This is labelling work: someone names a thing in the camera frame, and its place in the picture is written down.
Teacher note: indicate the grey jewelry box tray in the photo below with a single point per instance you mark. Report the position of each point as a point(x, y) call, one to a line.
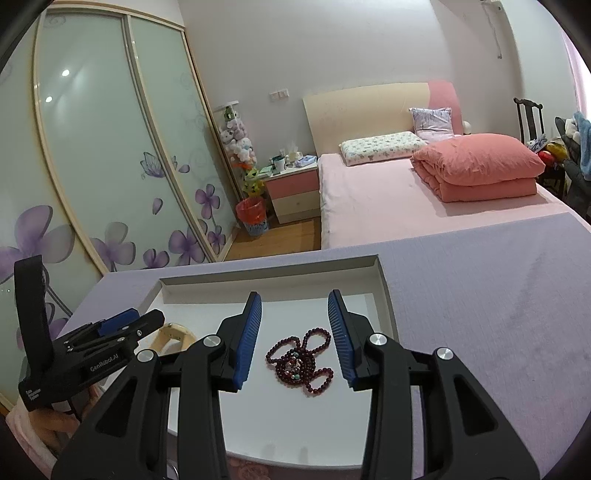
point(295, 302)

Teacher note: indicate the small lilac pillow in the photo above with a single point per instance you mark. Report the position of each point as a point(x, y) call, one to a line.
point(431, 122)

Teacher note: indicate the blue plush garment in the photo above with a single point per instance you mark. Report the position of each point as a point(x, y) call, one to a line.
point(585, 147)

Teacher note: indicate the clear tube of plush toys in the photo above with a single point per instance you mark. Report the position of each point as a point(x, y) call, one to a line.
point(235, 138)

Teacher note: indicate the pink sheeted bed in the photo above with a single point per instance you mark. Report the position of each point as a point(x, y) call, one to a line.
point(378, 203)

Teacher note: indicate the folded pink quilt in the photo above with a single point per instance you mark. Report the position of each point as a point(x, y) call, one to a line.
point(475, 166)

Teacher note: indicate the yellow plush toy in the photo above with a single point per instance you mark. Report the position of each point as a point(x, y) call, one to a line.
point(253, 182)

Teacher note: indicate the person's left forearm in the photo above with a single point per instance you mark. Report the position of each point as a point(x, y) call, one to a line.
point(51, 427)

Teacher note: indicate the air conditioner pipe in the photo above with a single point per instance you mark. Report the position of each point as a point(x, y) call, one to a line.
point(497, 41)

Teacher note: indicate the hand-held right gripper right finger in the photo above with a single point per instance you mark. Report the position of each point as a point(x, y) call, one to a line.
point(340, 344)

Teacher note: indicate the white printed pillow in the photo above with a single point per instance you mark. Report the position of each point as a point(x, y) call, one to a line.
point(378, 147)

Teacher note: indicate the dark wooden chair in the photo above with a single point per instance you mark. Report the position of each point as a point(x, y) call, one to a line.
point(526, 120)

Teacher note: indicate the pink and beige nightstand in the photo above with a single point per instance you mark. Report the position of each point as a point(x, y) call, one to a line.
point(291, 194)

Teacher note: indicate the floral sliding door wardrobe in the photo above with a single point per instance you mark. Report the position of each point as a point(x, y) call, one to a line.
point(92, 138)

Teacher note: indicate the pink curtain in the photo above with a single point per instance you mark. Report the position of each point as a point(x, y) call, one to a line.
point(581, 74)

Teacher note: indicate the white wall switch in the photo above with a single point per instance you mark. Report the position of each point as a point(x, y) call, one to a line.
point(279, 94)

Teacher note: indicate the small white round object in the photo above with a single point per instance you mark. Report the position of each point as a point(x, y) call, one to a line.
point(467, 127)

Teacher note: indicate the dark grey clothing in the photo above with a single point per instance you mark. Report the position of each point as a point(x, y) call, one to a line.
point(575, 184)

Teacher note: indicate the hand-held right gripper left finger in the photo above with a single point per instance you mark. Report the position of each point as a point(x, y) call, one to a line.
point(247, 344)

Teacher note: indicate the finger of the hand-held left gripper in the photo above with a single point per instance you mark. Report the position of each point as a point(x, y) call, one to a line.
point(150, 321)
point(117, 321)

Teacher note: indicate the trash bin with red bag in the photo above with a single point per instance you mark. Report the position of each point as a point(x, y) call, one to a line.
point(251, 217)

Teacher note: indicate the beige and pink headboard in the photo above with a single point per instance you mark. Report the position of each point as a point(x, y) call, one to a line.
point(360, 110)

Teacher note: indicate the light blue box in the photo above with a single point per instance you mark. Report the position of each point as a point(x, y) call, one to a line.
point(305, 161)

